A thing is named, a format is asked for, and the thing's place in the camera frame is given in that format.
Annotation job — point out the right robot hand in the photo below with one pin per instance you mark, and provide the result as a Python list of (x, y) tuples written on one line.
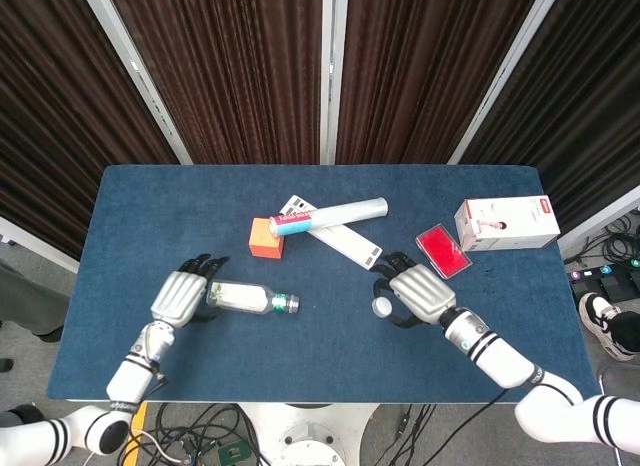
[(422, 293)]

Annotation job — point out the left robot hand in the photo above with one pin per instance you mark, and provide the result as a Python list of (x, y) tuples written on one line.
[(180, 298)]

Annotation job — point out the small white round cap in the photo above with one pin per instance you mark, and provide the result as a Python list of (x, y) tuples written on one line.
[(383, 307)]

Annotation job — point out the transparent plastic bottle green label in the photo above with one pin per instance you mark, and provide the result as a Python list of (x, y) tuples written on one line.
[(240, 297)]

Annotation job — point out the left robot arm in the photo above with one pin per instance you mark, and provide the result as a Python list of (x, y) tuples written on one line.
[(130, 381)]

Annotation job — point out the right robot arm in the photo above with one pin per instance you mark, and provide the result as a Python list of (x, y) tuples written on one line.
[(500, 358)]

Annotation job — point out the red ink pad clear case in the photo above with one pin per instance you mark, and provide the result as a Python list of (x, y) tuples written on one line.
[(442, 250)]

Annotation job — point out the white flat rectangular box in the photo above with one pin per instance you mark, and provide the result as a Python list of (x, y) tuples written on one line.
[(350, 243)]

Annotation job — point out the orange foam cube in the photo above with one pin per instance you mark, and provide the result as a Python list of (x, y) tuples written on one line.
[(264, 243)]

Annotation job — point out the white cling wrap tube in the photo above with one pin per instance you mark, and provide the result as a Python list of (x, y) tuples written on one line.
[(345, 213)]

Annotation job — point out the white printed cardboard box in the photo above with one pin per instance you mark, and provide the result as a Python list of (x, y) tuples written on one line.
[(510, 223)]

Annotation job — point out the blue fabric table cover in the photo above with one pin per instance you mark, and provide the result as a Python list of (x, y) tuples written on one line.
[(325, 351)]

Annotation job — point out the grey trouser leg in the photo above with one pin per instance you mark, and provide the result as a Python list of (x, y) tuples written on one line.
[(30, 306)]

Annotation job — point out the green circuit board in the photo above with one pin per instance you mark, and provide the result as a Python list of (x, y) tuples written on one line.
[(232, 455)]

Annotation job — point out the white and black sneaker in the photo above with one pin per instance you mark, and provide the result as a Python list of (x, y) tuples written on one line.
[(602, 323)]

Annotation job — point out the black foot pedal unit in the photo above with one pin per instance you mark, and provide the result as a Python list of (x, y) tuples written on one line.
[(607, 281)]

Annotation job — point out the black shoe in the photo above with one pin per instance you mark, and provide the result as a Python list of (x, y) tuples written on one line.
[(5, 365)]

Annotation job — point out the black trouser leg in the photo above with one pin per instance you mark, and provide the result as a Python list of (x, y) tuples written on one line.
[(627, 331)]

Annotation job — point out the brown pleated curtain panel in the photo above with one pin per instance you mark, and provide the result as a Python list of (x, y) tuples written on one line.
[(590, 96), (55, 116), (425, 71), (230, 71)]

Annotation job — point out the white partition post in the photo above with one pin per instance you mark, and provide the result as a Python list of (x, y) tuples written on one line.
[(334, 76), (600, 213), (35, 243), (145, 86), (505, 81)]

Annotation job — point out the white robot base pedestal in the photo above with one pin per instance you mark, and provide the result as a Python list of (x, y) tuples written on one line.
[(310, 436)]

